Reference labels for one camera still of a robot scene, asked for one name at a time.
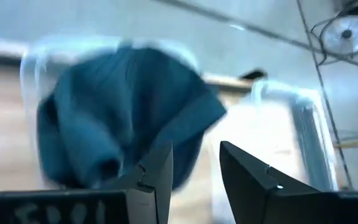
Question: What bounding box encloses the clear plastic bin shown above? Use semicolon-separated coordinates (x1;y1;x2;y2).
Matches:
208;79;340;224
19;32;204;190

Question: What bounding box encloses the round silver floor disc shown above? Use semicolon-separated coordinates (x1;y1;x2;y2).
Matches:
320;14;358;57

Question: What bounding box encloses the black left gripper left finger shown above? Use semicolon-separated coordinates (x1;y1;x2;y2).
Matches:
0;141;174;224

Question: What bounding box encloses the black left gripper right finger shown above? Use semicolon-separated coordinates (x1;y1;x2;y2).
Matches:
219;141;358;224

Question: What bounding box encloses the blue denim baseball cap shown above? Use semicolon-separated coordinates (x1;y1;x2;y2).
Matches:
35;45;228;190

